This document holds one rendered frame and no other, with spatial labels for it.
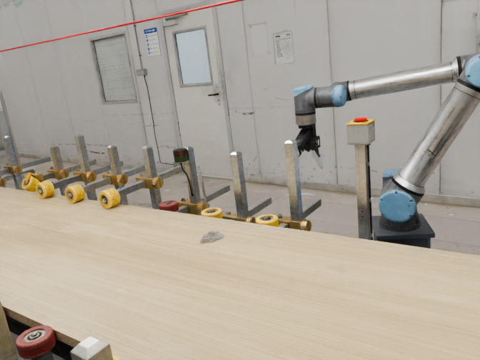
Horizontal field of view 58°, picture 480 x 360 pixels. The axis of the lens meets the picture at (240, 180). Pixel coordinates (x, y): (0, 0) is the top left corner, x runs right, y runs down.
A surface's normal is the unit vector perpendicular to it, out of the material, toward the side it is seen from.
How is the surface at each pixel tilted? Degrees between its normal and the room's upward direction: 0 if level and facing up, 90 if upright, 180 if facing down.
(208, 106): 90
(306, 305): 0
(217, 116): 90
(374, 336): 0
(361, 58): 90
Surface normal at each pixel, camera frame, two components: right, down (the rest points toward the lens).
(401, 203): -0.41, 0.37
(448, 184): -0.63, 0.28
